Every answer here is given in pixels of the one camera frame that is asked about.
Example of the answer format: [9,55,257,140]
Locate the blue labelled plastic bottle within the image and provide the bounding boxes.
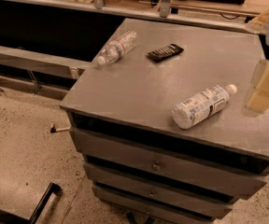
[172,84,237,130]

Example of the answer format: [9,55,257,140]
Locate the clear water bottle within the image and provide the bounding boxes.
[97,31,138,65]

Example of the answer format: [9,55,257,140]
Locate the grey drawer cabinet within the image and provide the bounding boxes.
[59,18,269,224]

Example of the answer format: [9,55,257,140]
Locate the middle grey drawer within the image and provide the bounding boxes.
[84,162,232,220]

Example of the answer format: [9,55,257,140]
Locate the grey drawer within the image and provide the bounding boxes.
[71,128,266,203]
[84,162,232,220]
[92,185,214,224]

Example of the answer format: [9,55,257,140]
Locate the bottom grey drawer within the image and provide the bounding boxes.
[92,185,214,224]

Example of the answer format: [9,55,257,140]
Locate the top grey drawer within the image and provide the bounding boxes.
[71,128,266,203]

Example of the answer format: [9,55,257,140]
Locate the grey bench beam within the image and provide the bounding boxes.
[0,46,92,79]

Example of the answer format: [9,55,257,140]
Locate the grey metal rail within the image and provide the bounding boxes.
[1,0,246,33]

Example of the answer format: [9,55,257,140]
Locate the side cabinet handle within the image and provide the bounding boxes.
[50,123,71,133]

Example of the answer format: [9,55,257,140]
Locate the black metal frame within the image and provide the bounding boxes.
[0,182,63,224]

